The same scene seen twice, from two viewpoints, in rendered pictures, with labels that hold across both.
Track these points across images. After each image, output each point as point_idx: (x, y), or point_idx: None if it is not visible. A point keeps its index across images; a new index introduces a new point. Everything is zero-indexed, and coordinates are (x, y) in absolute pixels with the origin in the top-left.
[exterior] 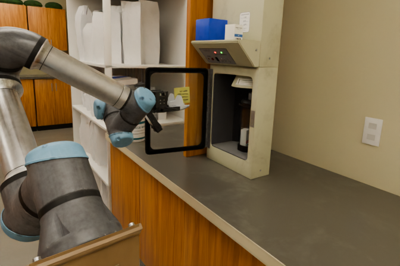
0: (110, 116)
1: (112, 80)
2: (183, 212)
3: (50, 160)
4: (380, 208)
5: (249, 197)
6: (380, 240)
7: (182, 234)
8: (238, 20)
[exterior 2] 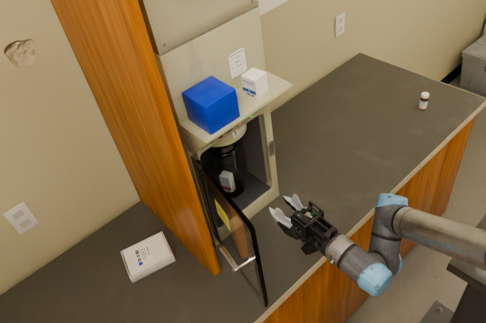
0: (388, 263)
1: (425, 212)
2: (315, 272)
3: None
4: (307, 119)
5: (323, 194)
6: (355, 127)
7: (315, 286)
8: (228, 65)
